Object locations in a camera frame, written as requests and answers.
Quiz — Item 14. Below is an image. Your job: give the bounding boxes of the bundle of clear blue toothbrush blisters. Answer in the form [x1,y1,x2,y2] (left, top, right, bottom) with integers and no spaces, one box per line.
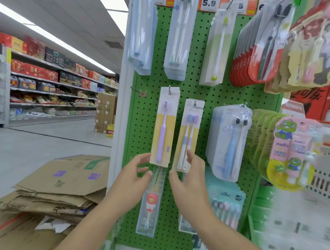
[206,104,253,182]

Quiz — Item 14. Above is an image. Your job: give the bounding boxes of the pile of flattened cardboard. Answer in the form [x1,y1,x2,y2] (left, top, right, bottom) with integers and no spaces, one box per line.
[0,155,111,250]

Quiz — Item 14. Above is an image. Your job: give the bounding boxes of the rows of orange price tags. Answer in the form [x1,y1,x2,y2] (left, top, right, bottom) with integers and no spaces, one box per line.
[155,0,269,15]

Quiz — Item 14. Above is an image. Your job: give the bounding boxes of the person's left hand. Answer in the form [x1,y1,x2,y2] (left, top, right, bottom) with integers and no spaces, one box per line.
[106,153,154,209]

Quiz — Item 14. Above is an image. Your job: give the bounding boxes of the purple twin toothbrush yellow card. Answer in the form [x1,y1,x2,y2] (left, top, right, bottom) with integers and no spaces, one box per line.
[174,98,205,173]

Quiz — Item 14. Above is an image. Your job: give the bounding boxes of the row of blue toothbrush packs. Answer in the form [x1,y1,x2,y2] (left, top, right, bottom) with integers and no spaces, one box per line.
[128,0,158,76]

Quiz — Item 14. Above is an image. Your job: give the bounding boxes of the row of twin toothbrush packs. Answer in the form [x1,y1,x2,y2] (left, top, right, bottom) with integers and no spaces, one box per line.
[164,0,199,81]

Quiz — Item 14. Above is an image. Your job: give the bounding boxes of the pile of red grey toothbrush packs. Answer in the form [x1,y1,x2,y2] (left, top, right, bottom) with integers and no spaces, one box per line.
[229,0,295,87]

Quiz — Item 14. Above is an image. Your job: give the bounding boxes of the stack of brown cartons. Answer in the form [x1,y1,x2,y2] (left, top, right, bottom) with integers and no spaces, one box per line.
[94,93,117,136]

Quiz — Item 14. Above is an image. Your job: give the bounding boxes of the white endcap shelf unit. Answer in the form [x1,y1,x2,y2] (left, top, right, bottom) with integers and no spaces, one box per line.
[0,46,11,127]

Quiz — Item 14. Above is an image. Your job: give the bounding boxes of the person's left forearm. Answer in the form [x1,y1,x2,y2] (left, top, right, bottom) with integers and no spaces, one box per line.
[54,198,132,250]

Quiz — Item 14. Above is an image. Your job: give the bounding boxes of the red cola poster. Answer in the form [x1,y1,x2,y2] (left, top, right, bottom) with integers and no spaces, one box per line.
[289,87,330,122]

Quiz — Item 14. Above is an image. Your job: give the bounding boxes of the bundle of green toothbrush packs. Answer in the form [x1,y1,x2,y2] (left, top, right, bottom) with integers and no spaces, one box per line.
[200,8,238,87]

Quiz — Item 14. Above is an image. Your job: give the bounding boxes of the row of green pink packs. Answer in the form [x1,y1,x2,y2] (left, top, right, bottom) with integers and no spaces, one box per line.
[246,109,320,191]

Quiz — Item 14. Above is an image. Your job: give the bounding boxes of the ceiling light strip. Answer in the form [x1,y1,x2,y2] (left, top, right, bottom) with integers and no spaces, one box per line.
[0,4,115,74]
[100,0,130,37]

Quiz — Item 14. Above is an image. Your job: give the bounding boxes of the bundle of cartoon toothbrush boxes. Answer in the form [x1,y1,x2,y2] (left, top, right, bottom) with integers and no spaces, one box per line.
[135,167,167,238]

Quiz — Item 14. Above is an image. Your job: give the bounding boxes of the person's right hand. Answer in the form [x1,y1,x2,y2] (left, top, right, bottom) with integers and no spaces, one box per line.
[169,149,215,222]

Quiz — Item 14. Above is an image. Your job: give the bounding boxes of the purple single toothbrush yellow card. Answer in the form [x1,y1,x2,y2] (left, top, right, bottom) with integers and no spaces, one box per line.
[150,87,181,168]

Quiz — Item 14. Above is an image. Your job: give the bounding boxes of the teal multi toothbrush pack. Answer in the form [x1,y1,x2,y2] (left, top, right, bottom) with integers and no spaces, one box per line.
[203,167,246,232]

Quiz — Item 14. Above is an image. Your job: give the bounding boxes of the green pegboard display rack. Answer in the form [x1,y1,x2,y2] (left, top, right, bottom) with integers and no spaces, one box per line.
[114,5,289,250]

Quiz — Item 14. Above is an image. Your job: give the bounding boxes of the stocked store shelves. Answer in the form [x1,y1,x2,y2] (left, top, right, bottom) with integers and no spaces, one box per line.
[0,32,120,127]

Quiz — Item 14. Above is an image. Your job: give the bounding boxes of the small printed sign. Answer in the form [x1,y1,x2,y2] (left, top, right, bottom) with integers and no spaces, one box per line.
[281,99,306,116]

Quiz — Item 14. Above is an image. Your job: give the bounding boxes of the row of red cartoon packs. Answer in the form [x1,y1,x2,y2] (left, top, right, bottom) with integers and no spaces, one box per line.
[264,5,330,94]

